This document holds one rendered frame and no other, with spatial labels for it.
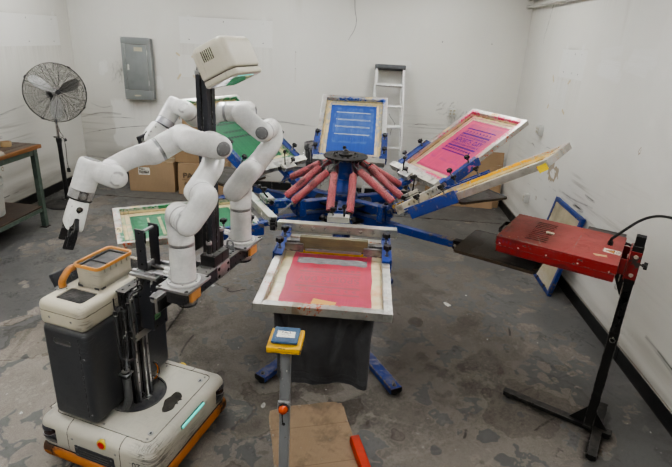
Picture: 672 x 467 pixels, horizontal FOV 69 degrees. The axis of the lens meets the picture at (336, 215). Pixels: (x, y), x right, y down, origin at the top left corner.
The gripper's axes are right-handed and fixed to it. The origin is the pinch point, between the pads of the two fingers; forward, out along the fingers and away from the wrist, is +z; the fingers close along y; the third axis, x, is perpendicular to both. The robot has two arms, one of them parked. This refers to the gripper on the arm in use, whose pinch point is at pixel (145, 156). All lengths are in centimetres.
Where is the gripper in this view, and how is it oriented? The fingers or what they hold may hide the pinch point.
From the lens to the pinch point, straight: 223.4
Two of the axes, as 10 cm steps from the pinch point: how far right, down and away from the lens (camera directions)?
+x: 6.9, 2.2, -6.9
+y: -5.8, -4.1, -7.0
